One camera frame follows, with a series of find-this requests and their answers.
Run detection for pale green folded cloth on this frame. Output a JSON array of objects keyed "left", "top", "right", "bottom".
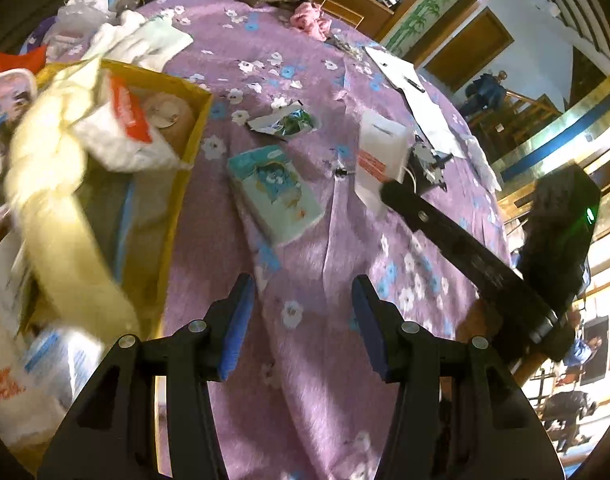
[{"left": 97, "top": 15, "right": 195, "bottom": 73}]

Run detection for small white red-print bag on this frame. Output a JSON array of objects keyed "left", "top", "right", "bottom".
[{"left": 355, "top": 109, "right": 411, "bottom": 216}]

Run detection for large white red-print bag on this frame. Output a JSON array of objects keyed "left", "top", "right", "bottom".
[{"left": 0, "top": 240, "right": 68, "bottom": 448}]

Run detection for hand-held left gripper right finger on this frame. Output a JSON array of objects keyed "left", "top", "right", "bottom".
[{"left": 351, "top": 274, "right": 566, "bottom": 480}]

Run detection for white paper sheet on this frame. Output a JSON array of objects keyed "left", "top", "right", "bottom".
[
  {"left": 402, "top": 80, "right": 468, "bottom": 158},
  {"left": 362, "top": 46, "right": 426, "bottom": 93}
]

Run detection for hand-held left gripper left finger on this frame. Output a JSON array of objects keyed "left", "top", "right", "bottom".
[{"left": 37, "top": 272, "right": 257, "bottom": 480}]

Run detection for black bag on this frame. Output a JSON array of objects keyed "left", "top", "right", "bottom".
[{"left": 0, "top": 0, "right": 106, "bottom": 56}]

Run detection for wooden stair railing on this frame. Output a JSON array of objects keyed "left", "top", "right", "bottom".
[{"left": 468, "top": 87, "right": 566, "bottom": 151}]

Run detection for wooden door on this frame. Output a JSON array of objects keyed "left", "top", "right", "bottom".
[{"left": 422, "top": 9, "right": 516, "bottom": 93}]

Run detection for person's right hand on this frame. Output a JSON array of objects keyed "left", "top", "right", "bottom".
[{"left": 455, "top": 297, "right": 508, "bottom": 348}]

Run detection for green white torn packet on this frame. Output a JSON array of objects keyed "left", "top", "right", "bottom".
[{"left": 247, "top": 101, "right": 318, "bottom": 141}]

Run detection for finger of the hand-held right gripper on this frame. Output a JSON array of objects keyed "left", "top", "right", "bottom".
[{"left": 380, "top": 180, "right": 486, "bottom": 273}]

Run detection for round beige item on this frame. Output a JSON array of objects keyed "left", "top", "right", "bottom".
[{"left": 142, "top": 91, "right": 196, "bottom": 156}]

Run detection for wooden mirror cabinet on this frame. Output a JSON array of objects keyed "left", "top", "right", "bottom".
[{"left": 125, "top": 0, "right": 531, "bottom": 56}]

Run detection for yellow storage box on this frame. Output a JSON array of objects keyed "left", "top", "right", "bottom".
[{"left": 0, "top": 57, "right": 215, "bottom": 471}]

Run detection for cream cloth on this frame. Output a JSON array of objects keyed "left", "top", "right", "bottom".
[{"left": 5, "top": 57, "right": 140, "bottom": 346}]

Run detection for red cloth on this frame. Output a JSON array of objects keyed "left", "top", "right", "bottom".
[{"left": 0, "top": 45, "right": 48, "bottom": 78}]

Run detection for pink cloth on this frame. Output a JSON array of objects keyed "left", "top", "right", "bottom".
[{"left": 290, "top": 1, "right": 338, "bottom": 42}]

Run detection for teal tissue pack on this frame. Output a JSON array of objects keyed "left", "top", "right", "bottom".
[{"left": 226, "top": 145, "right": 325, "bottom": 248}]

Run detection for crumpled white plastic bags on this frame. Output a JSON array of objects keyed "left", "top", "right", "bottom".
[{"left": 32, "top": 0, "right": 161, "bottom": 61}]

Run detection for staircase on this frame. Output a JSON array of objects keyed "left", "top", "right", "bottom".
[{"left": 510, "top": 0, "right": 610, "bottom": 61}]

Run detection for gold framed screen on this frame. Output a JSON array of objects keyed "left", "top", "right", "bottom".
[{"left": 490, "top": 70, "right": 610, "bottom": 196}]

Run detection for blue white tissue pack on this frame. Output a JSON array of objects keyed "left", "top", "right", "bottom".
[{"left": 22, "top": 325, "right": 106, "bottom": 411}]

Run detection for black white printed pouch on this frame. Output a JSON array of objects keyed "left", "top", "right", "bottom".
[{"left": 407, "top": 137, "right": 456, "bottom": 193}]

